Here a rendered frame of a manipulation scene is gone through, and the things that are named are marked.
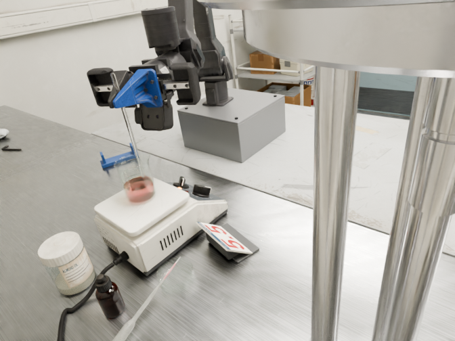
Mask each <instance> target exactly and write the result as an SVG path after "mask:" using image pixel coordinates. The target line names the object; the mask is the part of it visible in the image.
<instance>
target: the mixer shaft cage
mask: <svg viewBox="0 0 455 341"><path fill-rule="evenodd" d="M360 73H361V72H360V71H352V70H341V69H336V68H326V67H321V66H316V69H315V111H314V153H313V235H312V277H311V341H337V340H338V332H339V317H340V309H341V294H342V285H343V270H344V262H345V247H346V238H347V223H348V214H349V199H350V191H351V176H352V167H353V152H354V143H355V128H356V120H357V112H358V97H359V88H360ZM453 214H455V78H442V77H428V76H417V79H416V86H415V91H414V98H413V102H412V110H411V114H410V121H409V126H408V133H407V137H406V144H405V149H404V157H403V160H402V168H401V173H400V176H399V184H398V188H397V195H396V200H395V208H394V211H393V219H392V224H391V230H390V235H389V242H388V246H387V254H386V258H385V266H384V270H383V277H382V282H381V289H380V293H379V298H378V305H377V309H376V317H375V321H374V328H373V333H372V339H371V341H416V339H417V337H418V333H419V329H420V326H421V323H422V320H423V316H424V313H425V309H426V306H427V302H428V299H429V295H430V292H431V288H432V285H433V281H434V279H435V274H436V271H437V268H438V264H439V260H440V258H441V253H442V250H443V247H444V244H445V241H446V237H447V234H448V230H449V227H450V223H451V220H452V216H453Z"/></svg>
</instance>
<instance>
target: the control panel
mask: <svg viewBox="0 0 455 341"><path fill-rule="evenodd" d="M165 183H168V184H169V185H173V184H174V183H179V182H165ZM185 184H186V185H188V186H189V189H183V188H181V190H183V191H185V190H186V191H189V192H188V193H189V195H190V197H191V198H193V199H195V200H198V201H205V200H224V199H223V198H220V197H218V196H215V195H213V194H210V195H209V197H208V198H202V197H199V196H195V195H194V194H192V192H193V188H194V186H192V185H189V184H187V183H185Z"/></svg>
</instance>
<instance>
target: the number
mask: <svg viewBox="0 0 455 341"><path fill-rule="evenodd" d="M202 224H203V225H204V226H205V227H206V228H207V229H208V230H209V231H211V232H212V233H213V234H214V235H215V236H217V237H218V238H219V239H220V240H221V241H222V242H223V243H224V244H225V245H226V246H228V247H229V248H230V249H235V250H244V251H248V250H247V249H246V248H245V247H244V246H242V245H241V244H240V243H238V242H237V241H236V240H235V239H234V238H233V237H232V236H230V235H229V234H228V233H226V232H225V231H224V230H223V229H222V228H221V227H219V226H215V225H209V224H205V223H202Z"/></svg>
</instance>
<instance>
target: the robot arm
mask: <svg viewBox="0 0 455 341"><path fill-rule="evenodd" d="M141 14H142V20H143V23H144V28H145V31H146V37H147V41H148V47H149V49H151V48H154V49H155V52H156V54H157V56H158V57H156V58H154V59H146V60H142V65H135V66H130V67H129V71H127V70H117V71H114V70H113V69H111V68H93V69H91V70H89V71H88V72H87V78H88V79H89V83H90V85H91V89H92V91H93V95H94V97H95V100H96V103H97V105H98V106H100V107H110V109H113V108H124V107H126V108H135V109H134V114H135V122H136V124H140V125H141V128H142V129H143V130H145V131H164V130H168V129H172V128H173V106H172V104H171V98H172V97H174V92H175V91H177V96H178V100H177V101H176V103H177V105H179V106H186V105H196V104H197V103H198V102H199V101H200V98H201V91H200V83H199V82H204V87H205V94H206V99H207V100H206V101H205V102H203V103H202V104H203V105H204V106H224V105H226V104H227V103H229V102H230V101H232V100H233V98H234V97H228V85H227V81H229V80H232V79H233V78H234V76H233V68H232V65H231V64H230V61H229V60H228V57H227V56H226V55H225V48H224V46H223V45H222V44H221V43H220V42H219V40H218V39H217V37H216V34H215V25H214V20H213V12H212V8H207V7H205V6H203V5H202V4H200V3H199V2H198V1H197V0H168V7H159V8H152V9H148V8H146V9H143V10H141ZM194 30H195V33H196V34H195V33H194ZM112 72H113V73H115V76H116V80H117V83H118V86H119V89H120V92H119V93H118V94H117V95H116V91H115V88H114V85H113V82H112V78H111V75H110V74H111V73H112ZM137 104H139V107H137Z"/></svg>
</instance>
